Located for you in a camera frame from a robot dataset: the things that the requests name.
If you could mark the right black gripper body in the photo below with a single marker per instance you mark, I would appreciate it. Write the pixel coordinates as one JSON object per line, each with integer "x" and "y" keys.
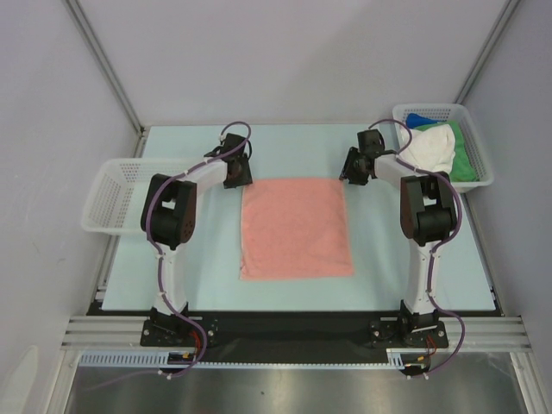
{"x": 350, "y": 168}

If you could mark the empty white plastic basket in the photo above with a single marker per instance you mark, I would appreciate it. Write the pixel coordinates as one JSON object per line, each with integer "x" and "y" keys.
{"x": 118, "y": 193}

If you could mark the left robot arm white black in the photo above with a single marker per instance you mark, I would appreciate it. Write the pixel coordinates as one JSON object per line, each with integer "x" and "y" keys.
{"x": 169, "y": 219}

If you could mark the white towel in basket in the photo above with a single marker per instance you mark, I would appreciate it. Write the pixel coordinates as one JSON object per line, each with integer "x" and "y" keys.
{"x": 432, "y": 149}

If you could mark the right aluminium corner post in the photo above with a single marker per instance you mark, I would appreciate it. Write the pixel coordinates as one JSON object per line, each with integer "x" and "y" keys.
{"x": 501, "y": 24}

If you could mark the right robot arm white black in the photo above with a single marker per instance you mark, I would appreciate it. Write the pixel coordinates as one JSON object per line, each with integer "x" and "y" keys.
{"x": 428, "y": 219}

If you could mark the green towel in basket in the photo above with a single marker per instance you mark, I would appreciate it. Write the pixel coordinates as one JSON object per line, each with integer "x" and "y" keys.
{"x": 462, "y": 170}

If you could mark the white slotted cable duct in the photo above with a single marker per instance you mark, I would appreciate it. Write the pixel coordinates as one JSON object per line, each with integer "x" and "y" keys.
{"x": 166, "y": 360}

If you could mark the white basket with towels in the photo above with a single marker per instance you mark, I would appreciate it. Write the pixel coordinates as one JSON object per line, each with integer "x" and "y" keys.
{"x": 473, "y": 143}

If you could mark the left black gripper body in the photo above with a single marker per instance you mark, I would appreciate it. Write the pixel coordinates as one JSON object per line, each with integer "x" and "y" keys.
{"x": 243, "y": 175}

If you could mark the blue towel in basket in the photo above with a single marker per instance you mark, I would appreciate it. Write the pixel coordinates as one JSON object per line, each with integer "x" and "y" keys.
{"x": 413, "y": 121}

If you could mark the pink terry towel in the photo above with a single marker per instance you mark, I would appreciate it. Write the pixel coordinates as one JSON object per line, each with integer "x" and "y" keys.
{"x": 294, "y": 229}

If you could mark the left aluminium corner post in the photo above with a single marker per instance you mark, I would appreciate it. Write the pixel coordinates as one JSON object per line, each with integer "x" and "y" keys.
{"x": 97, "y": 52}

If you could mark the aluminium corner post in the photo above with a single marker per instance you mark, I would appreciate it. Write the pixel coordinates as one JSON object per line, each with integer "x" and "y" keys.
{"x": 501, "y": 24}
{"x": 97, "y": 52}

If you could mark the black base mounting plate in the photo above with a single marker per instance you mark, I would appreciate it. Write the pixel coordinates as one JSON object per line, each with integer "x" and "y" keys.
{"x": 309, "y": 337}

